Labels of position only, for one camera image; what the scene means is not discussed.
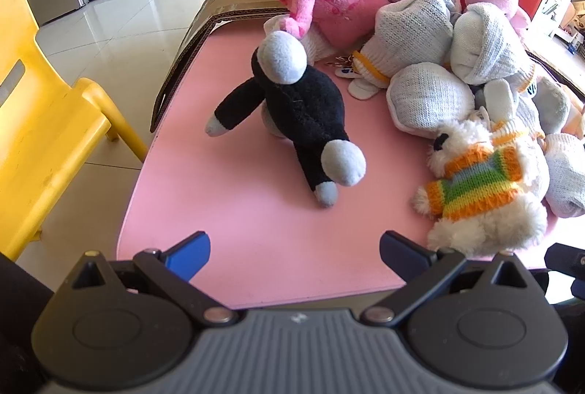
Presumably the white glove bundle upper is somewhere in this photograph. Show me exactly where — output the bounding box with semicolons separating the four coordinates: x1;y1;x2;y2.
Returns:
348;0;453;101

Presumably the white glove bundle centre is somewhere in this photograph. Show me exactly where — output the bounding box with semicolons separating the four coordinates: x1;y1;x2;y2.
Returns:
386;62;475;139

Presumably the white glove bundle right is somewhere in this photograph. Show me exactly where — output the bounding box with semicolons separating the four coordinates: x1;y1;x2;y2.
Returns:
450;3;532;86

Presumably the white dog striped sweater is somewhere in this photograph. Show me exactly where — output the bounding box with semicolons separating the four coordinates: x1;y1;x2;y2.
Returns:
411;120;547;257

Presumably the black grey monkey plush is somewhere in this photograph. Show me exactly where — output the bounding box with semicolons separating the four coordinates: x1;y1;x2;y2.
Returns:
205;30;367;208

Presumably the white glove bundle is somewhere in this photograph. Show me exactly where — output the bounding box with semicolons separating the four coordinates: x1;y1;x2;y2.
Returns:
386;62;475;139
348;0;453;101
450;3;532;86

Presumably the yellow plastic chair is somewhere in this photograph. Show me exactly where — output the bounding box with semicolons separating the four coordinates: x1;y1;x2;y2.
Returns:
1;0;148;260

